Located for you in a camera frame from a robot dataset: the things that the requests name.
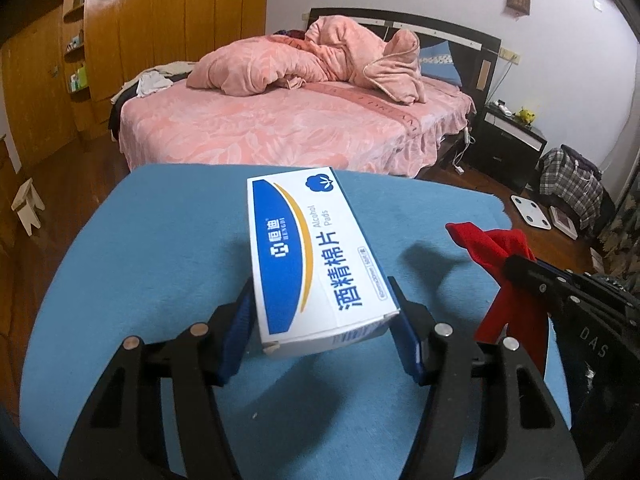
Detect black nightstand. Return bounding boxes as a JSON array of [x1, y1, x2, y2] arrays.
[[463, 104, 547, 193]]

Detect pink duvet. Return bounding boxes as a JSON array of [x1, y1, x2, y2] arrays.
[[186, 15, 426, 105]]

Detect blue pillow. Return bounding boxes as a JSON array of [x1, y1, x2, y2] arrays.
[[419, 41, 462, 87]]

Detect blue table cloth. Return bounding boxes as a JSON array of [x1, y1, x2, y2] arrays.
[[20, 165, 510, 479]]

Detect wooden wardrobe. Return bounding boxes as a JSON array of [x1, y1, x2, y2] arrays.
[[0, 0, 272, 172]]

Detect white bathroom scale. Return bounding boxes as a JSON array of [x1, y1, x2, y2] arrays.
[[510, 195, 552, 231]]

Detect red knit gloves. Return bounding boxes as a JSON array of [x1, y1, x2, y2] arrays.
[[445, 222, 549, 376]]

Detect yellow plush toy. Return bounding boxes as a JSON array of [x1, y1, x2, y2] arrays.
[[514, 108, 536, 127]]

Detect bed with pink sheet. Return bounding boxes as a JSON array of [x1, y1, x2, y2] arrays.
[[116, 80, 475, 178]]

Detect white power strip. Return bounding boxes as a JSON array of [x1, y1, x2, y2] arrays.
[[451, 127, 475, 174]]

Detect plaid shirt on chair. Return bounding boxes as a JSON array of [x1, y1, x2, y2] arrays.
[[538, 144, 604, 231]]

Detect book on floor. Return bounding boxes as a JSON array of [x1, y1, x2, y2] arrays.
[[549, 206, 578, 240]]

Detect clothes pile on bed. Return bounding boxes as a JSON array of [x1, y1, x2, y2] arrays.
[[108, 61, 195, 130]]

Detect black headboard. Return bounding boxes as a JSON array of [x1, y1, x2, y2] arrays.
[[306, 8, 501, 126]]

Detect dark patterned curtain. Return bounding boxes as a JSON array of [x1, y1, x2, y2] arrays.
[[600, 172, 640, 297]]

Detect alcohol pads box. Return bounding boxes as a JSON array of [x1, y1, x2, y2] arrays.
[[247, 167, 399, 359]]

